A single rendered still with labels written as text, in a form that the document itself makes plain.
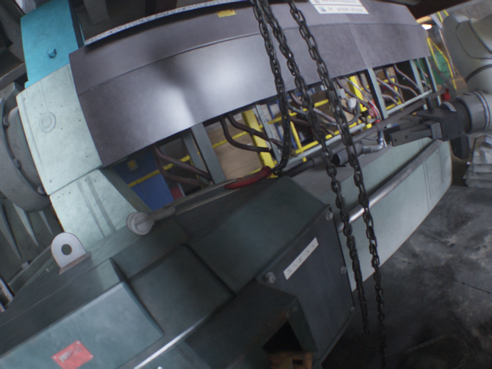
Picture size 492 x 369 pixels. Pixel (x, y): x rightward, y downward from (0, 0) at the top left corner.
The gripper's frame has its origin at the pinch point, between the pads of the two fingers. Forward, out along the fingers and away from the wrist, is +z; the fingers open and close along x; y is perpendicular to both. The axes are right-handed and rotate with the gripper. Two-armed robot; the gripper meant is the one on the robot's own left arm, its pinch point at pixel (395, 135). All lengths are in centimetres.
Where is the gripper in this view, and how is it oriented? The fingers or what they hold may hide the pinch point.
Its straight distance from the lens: 53.7
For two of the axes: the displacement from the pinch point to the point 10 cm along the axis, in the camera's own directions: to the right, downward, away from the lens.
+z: -8.7, 2.7, 4.1
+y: -3.8, -9.0, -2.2
